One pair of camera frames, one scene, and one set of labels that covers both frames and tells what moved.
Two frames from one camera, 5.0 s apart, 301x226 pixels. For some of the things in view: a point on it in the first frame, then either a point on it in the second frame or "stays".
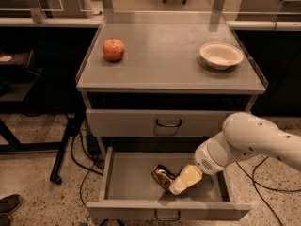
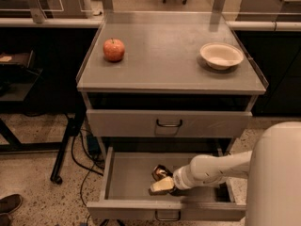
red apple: [113, 49] stays
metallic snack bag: [163, 175] stays
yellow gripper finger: [189, 176] -> [162, 186]
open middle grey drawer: [129, 192] stays
